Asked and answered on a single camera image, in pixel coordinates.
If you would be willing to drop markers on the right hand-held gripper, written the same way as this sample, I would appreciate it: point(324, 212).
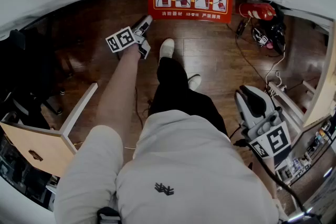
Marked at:
point(270, 133)

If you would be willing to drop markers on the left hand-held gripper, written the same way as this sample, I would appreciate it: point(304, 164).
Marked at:
point(123, 39)

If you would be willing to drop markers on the person's right forearm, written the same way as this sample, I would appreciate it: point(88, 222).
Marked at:
point(266, 178)

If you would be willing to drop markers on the person's left forearm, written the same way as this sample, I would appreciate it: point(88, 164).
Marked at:
point(120, 86)

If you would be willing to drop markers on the white shoe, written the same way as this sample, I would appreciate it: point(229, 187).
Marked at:
point(194, 82)
point(166, 47)

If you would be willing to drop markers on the light wood table top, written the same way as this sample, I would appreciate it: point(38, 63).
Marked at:
point(321, 91)

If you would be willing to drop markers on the person's black trousers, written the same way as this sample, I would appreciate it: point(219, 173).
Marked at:
point(176, 91)

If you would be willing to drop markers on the black power adapter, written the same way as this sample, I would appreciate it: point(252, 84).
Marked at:
point(240, 27)

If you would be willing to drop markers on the person's white shirt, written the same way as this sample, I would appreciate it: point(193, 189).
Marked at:
point(183, 165)

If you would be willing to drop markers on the black office chair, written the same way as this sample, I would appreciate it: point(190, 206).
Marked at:
point(23, 65)

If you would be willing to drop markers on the white table frame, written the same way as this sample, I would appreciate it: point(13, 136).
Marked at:
point(286, 102)

